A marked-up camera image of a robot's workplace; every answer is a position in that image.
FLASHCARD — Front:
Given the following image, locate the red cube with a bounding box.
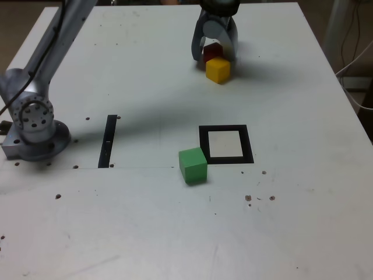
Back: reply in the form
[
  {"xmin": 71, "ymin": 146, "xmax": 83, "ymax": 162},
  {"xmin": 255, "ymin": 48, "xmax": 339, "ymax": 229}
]
[{"xmin": 202, "ymin": 42, "xmax": 224, "ymax": 64}]

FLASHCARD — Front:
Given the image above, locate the white background post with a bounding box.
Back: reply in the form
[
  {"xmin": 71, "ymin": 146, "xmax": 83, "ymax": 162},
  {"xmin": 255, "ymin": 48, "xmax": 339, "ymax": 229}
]
[{"xmin": 322, "ymin": 0, "xmax": 355, "ymax": 59}]

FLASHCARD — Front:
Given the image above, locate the white background cable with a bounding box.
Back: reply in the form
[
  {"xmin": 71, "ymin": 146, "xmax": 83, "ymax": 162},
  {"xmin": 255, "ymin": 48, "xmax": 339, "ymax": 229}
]
[{"xmin": 335, "ymin": 37, "xmax": 373, "ymax": 111}]

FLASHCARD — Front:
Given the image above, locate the black tape square outline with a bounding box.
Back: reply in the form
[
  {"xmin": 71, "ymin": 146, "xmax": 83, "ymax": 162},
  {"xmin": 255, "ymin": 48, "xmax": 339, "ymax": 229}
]
[{"xmin": 198, "ymin": 124, "xmax": 255, "ymax": 165}]

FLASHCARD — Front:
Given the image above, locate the green cube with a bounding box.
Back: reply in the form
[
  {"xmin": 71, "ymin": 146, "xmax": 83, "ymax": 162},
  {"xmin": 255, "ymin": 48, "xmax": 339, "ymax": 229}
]
[{"xmin": 178, "ymin": 147, "xmax": 209, "ymax": 187}]

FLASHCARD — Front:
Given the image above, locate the black background cable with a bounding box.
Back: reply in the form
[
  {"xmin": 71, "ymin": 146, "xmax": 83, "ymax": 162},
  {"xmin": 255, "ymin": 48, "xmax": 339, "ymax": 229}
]
[{"xmin": 340, "ymin": 0, "xmax": 364, "ymax": 69}]

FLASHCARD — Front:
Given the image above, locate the thin black cable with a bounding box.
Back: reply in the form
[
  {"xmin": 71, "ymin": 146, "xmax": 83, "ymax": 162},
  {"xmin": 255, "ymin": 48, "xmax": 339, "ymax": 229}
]
[{"xmin": 0, "ymin": 0, "xmax": 68, "ymax": 135}]

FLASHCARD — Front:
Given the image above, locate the yellow cube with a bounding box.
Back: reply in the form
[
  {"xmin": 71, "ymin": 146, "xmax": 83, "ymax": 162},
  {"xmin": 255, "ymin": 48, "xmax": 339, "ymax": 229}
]
[{"xmin": 205, "ymin": 56, "xmax": 231, "ymax": 85}]

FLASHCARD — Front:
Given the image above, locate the white background box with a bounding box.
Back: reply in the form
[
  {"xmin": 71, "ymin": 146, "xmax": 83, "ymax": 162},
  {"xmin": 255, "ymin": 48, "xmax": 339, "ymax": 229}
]
[{"xmin": 339, "ymin": 75, "xmax": 373, "ymax": 90}]

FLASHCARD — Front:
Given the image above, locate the black tape strip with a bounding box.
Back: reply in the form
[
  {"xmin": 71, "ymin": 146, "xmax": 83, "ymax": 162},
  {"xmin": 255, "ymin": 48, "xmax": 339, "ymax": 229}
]
[{"xmin": 97, "ymin": 114, "xmax": 118, "ymax": 169}]

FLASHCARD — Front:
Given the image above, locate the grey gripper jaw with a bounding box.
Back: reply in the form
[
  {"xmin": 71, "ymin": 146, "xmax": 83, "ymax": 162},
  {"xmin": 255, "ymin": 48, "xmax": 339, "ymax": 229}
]
[
  {"xmin": 202, "ymin": 15, "xmax": 240, "ymax": 62},
  {"xmin": 190, "ymin": 9, "xmax": 211, "ymax": 62}
]

